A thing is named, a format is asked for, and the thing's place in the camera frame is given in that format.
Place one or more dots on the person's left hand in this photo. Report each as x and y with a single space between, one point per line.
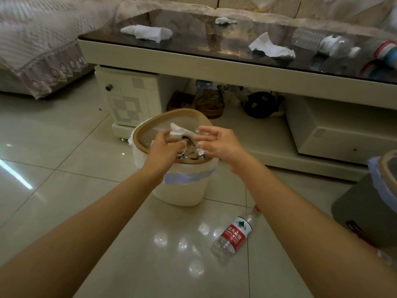
159 152

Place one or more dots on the person's right hand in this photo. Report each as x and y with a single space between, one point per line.
225 147

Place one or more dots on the person's right fingers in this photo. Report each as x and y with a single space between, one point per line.
206 138

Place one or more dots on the person's left fingers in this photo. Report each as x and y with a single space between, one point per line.
176 145

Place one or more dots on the person's left forearm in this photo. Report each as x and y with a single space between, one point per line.
93 232

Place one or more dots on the person's right forearm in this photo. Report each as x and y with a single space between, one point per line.
307 232

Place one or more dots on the brown paper trash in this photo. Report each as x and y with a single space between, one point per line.
190 153

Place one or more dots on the translucent white bin liner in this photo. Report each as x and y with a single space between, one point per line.
139 152

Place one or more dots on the dark wooden box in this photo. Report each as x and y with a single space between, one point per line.
181 102

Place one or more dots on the small clear plastic bottle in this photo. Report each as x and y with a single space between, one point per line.
203 88

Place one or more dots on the white trash bin tan rim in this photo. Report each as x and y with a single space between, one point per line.
186 195

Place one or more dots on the black round object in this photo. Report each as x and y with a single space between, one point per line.
260 105

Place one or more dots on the white checkered table drawer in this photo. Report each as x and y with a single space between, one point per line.
133 96

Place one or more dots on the cream glass-top coffee table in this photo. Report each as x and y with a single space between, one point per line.
186 55

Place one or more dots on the round metal drawer knob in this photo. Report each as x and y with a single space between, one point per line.
109 87

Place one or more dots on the red label plastic bottle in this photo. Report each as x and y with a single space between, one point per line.
234 235

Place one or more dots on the flat crumpled white tissue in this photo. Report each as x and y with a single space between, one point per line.
269 48

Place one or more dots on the rolled white tissue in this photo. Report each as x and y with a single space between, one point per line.
147 32

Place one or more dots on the small crumpled white tissue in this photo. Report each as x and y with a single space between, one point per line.
225 20

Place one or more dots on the plain white table drawer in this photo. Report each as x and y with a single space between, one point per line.
341 130

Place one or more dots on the beige sofa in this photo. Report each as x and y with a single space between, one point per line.
279 4

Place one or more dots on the clear white label plastic bottle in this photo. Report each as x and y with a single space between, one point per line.
325 41

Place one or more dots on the sofa with lace cover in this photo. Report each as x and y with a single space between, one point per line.
46 37

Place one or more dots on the grey trash bin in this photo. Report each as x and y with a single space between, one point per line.
363 211

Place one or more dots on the pale blue bin liner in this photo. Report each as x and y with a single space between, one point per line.
383 186

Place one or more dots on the red banded plastic bottle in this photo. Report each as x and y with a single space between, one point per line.
387 54

